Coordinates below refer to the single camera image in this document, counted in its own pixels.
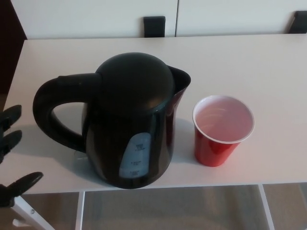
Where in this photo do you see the black electric kettle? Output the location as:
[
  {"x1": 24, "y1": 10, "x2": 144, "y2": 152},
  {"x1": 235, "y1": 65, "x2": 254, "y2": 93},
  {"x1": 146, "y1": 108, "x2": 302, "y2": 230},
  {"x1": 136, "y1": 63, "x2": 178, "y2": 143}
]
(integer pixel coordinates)
[{"x1": 33, "y1": 53, "x2": 192, "y2": 190}]

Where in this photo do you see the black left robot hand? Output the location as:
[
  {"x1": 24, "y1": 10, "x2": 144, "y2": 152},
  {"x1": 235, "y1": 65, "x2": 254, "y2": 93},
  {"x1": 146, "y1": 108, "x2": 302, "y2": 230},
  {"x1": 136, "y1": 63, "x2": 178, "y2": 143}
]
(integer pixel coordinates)
[{"x1": 0, "y1": 104, "x2": 44, "y2": 208}]

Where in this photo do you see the black cabinet handle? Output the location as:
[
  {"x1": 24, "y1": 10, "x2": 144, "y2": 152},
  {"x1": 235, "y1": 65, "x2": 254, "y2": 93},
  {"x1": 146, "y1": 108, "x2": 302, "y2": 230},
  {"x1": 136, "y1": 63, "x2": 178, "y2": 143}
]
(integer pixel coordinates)
[
  {"x1": 143, "y1": 16, "x2": 166, "y2": 38},
  {"x1": 289, "y1": 11, "x2": 307, "y2": 34}
]

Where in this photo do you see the dark brown wooden panel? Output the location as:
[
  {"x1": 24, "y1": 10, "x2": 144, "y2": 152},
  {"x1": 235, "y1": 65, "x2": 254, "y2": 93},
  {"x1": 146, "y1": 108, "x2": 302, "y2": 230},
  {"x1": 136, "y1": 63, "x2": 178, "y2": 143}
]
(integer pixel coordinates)
[{"x1": 0, "y1": 0, "x2": 27, "y2": 96}]

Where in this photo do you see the red plastic cup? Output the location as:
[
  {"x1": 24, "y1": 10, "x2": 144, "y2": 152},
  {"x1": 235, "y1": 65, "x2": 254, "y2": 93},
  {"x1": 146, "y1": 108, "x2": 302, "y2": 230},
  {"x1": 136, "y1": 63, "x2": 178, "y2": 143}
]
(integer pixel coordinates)
[{"x1": 192, "y1": 95, "x2": 255, "y2": 166}]

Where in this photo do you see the grey mesh under-table shelf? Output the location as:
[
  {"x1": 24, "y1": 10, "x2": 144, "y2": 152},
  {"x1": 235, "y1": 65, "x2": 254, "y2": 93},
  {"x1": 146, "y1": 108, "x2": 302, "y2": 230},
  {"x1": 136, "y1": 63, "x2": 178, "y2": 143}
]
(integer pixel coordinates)
[{"x1": 75, "y1": 184, "x2": 275, "y2": 230}]

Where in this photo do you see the white table leg frame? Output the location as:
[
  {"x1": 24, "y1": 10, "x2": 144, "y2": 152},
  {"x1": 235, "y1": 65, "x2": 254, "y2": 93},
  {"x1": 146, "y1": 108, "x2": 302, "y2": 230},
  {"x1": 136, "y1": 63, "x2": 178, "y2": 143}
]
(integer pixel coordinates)
[{"x1": 12, "y1": 194, "x2": 52, "y2": 230}]

